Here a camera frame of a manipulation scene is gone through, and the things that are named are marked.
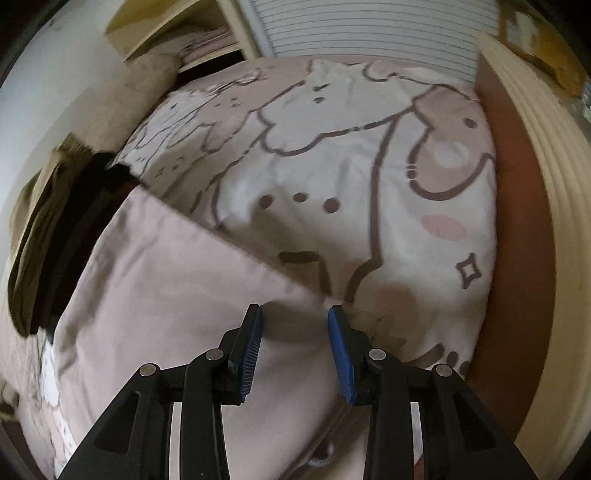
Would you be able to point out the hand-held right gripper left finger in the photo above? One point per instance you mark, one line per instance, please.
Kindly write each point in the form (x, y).
(247, 355)

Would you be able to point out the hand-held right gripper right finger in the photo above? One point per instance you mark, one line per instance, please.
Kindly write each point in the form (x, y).
(341, 355)

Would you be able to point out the pink beige cloth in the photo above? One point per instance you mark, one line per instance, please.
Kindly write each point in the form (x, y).
(175, 286)

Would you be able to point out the stack of dark folded clothes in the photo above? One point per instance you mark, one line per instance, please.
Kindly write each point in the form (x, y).
(87, 198)

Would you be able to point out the bear printed blanket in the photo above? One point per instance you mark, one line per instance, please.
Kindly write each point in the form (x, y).
(332, 166)

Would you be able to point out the brown bed side panel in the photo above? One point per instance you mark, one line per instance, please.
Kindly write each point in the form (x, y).
(521, 258)

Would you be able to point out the olive folded garment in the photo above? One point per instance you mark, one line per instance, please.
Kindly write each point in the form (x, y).
(41, 240)

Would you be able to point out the pink folded bedding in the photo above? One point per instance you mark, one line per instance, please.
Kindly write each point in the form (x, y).
(207, 46)

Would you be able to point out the white shutter door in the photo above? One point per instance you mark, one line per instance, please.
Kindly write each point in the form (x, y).
(369, 32)

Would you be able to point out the tan cardboard box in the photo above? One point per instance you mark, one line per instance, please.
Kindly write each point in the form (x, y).
(545, 46)

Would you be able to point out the cream ribbed bed frame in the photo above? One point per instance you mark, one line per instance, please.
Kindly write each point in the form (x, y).
(563, 230)

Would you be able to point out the cream wall shelf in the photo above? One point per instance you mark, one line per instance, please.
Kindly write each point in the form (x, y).
(138, 32)

